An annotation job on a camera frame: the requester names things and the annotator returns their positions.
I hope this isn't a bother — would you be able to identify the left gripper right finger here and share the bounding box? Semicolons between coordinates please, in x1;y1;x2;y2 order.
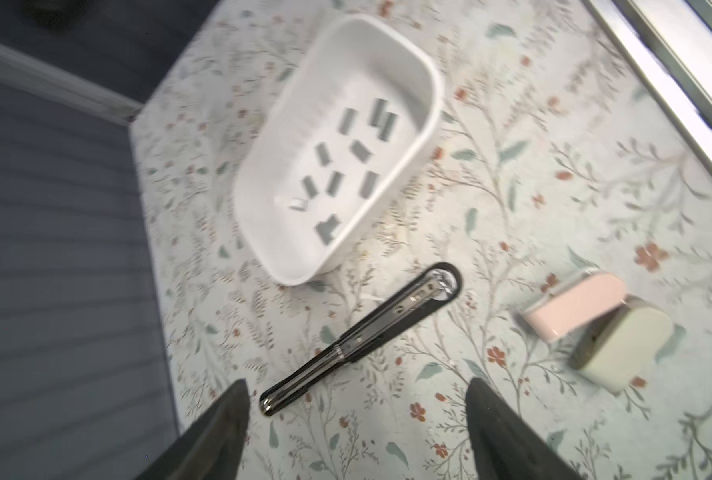
465;378;580;480

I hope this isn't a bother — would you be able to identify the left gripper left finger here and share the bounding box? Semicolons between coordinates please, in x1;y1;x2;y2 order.
138;379;250;480

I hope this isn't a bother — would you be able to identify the white plastic tray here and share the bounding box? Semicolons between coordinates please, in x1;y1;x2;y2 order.
233;14;445;286

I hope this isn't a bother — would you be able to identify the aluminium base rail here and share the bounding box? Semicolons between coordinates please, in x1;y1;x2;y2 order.
584;0;712;176

